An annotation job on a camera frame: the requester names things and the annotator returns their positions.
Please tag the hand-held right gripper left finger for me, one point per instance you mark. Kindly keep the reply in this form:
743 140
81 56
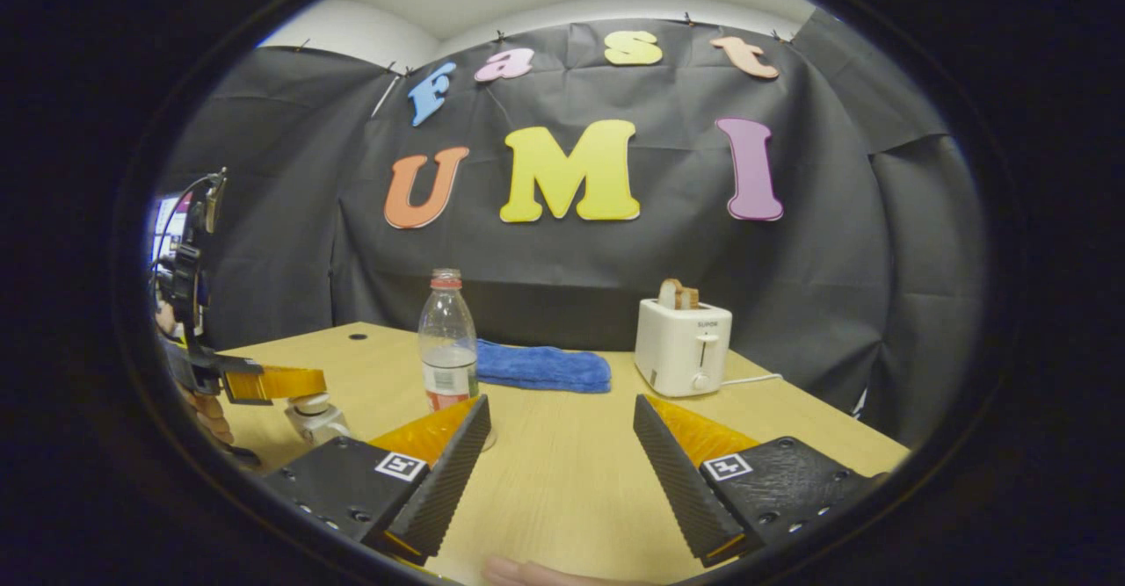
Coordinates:
448 481

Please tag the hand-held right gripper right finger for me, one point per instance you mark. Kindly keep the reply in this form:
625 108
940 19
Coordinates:
677 481

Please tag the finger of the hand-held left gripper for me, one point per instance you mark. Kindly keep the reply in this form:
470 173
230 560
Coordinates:
272 384

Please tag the white ceramic teacup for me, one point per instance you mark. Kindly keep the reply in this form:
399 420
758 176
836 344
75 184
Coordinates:
321 430

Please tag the clear plastic water bottle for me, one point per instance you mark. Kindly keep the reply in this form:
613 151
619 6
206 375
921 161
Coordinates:
446 340

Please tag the white toaster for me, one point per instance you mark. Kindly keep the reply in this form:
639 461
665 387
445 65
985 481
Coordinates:
681 349

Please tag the blue towel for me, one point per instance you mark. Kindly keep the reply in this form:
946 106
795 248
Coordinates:
545 366

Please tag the bread slice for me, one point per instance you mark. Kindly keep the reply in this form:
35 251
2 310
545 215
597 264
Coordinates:
677 294

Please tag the black backdrop cloth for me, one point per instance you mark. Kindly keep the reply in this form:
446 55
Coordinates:
615 261

